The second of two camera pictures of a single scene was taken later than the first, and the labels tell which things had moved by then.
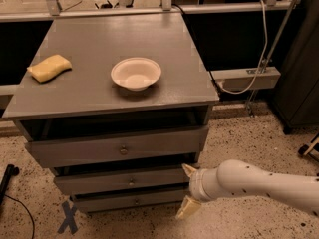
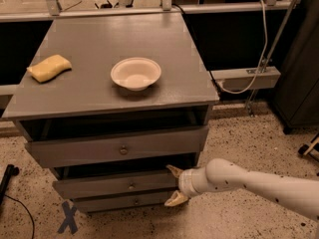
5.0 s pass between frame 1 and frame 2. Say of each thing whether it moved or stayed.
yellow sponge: stayed
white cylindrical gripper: moved
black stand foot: stayed
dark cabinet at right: stayed
